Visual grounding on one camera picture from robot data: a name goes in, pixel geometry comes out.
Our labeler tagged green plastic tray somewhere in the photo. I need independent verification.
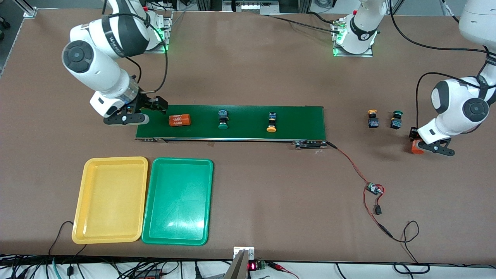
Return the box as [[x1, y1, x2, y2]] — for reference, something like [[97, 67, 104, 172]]
[[141, 157, 214, 246]]

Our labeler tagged red black power lead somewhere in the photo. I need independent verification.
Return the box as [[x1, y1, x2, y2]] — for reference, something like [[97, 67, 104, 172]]
[[363, 190, 394, 238]]

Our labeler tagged yellow plastic tray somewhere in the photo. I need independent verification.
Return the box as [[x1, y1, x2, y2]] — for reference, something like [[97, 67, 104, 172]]
[[72, 157, 149, 245]]

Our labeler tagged green conveyor belt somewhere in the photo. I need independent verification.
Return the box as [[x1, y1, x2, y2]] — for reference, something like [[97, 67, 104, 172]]
[[134, 103, 328, 150]]

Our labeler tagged aluminium corner profile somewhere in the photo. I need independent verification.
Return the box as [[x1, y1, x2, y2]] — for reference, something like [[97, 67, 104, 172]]
[[22, 0, 38, 18]]

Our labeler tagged silver mounting plate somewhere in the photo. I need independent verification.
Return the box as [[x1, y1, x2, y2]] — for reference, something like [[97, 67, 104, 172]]
[[233, 246, 255, 261]]

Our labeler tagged grey metal bar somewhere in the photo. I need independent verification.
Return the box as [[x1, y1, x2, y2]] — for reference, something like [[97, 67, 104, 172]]
[[224, 250, 250, 279]]

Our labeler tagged red clip lead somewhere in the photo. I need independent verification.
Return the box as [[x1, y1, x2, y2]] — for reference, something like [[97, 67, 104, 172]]
[[267, 262, 300, 279]]

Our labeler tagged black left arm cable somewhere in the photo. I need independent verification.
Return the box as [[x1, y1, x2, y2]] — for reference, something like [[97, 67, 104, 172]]
[[389, 0, 496, 130]]

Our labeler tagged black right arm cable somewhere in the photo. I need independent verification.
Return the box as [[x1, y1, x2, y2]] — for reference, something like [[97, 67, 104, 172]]
[[103, 12, 169, 93]]

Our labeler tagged red black motor wire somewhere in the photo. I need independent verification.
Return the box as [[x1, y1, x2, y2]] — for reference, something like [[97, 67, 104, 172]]
[[327, 141, 374, 186]]

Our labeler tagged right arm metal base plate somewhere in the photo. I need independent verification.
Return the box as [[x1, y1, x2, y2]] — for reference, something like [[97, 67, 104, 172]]
[[145, 11, 174, 54]]

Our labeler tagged looped thin black cable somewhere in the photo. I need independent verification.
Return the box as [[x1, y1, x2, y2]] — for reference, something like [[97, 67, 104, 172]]
[[389, 220, 431, 274]]

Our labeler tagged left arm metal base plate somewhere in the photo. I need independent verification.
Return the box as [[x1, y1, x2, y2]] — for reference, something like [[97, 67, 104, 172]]
[[331, 19, 374, 58]]

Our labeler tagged aluminium frame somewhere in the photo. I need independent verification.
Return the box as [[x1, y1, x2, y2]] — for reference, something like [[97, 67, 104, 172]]
[[196, 0, 310, 14]]

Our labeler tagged white device in frame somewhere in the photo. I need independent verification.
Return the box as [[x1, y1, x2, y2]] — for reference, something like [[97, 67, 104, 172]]
[[238, 1, 274, 11]]

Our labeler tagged black cable to arm base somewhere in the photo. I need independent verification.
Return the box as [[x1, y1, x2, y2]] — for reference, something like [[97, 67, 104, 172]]
[[267, 12, 343, 33]]

